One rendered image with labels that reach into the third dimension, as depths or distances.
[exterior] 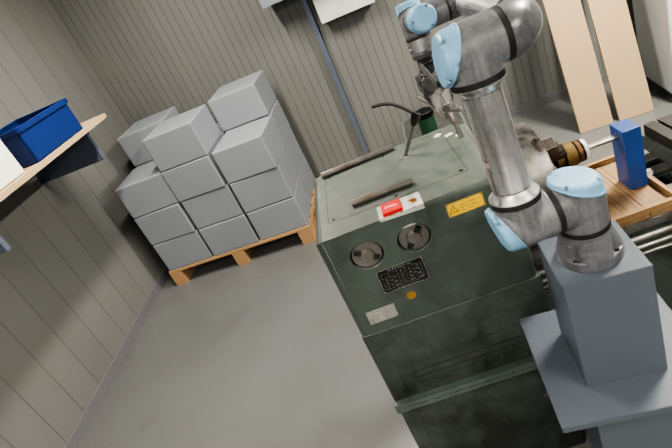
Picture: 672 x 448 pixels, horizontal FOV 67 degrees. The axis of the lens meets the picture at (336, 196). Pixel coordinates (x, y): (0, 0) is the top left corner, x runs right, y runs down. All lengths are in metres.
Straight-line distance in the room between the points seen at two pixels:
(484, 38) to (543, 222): 0.43
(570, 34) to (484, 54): 3.18
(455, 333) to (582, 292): 0.56
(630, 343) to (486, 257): 0.43
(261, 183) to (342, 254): 2.42
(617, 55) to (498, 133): 3.24
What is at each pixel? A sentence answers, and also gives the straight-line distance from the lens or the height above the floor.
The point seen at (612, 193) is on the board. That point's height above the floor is 0.88.
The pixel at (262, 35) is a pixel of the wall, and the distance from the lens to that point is 4.57.
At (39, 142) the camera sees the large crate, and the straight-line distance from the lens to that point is 3.28.
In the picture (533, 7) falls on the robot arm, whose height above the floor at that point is 1.71.
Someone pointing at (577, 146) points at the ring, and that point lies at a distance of 1.84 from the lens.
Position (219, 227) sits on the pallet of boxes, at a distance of 4.15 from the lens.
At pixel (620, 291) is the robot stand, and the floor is 1.05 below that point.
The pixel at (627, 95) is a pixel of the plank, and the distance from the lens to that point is 4.37.
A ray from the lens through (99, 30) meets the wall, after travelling 5.01.
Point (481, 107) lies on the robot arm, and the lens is 1.11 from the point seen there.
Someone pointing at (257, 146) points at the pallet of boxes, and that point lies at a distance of 3.74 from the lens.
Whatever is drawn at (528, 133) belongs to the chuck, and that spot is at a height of 1.23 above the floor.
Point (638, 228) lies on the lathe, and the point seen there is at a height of 0.82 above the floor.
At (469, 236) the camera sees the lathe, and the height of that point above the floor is 1.09.
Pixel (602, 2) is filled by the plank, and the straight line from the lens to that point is 4.30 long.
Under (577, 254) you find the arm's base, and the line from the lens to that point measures 1.34.
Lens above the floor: 1.99
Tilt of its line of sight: 26 degrees down
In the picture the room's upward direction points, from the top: 25 degrees counter-clockwise
